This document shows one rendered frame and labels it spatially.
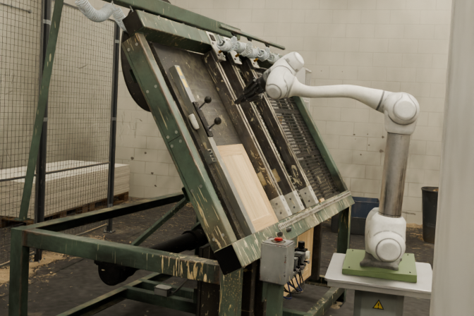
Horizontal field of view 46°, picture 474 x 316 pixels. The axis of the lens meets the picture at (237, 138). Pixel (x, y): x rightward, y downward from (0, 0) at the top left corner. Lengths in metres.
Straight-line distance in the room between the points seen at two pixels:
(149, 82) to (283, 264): 1.05
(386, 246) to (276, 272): 0.49
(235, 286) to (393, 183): 0.84
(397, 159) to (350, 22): 5.90
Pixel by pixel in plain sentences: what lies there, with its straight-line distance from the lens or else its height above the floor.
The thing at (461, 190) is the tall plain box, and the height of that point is 1.45.
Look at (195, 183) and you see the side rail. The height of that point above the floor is 1.15.
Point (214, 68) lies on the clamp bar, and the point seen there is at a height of 1.74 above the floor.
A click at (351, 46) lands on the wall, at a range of 8.31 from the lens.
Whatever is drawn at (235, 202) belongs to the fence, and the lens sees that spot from 2.81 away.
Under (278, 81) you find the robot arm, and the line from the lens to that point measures 2.55.
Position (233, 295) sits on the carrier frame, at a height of 0.67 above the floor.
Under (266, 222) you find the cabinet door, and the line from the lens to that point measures 3.05.
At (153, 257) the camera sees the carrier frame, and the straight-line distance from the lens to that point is 2.80.
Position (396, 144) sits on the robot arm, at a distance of 2.56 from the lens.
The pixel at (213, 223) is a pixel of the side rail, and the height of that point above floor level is 0.98.
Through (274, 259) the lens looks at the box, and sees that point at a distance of 2.50.
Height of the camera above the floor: 1.51
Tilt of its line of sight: 3 degrees down
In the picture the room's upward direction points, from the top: 3 degrees clockwise
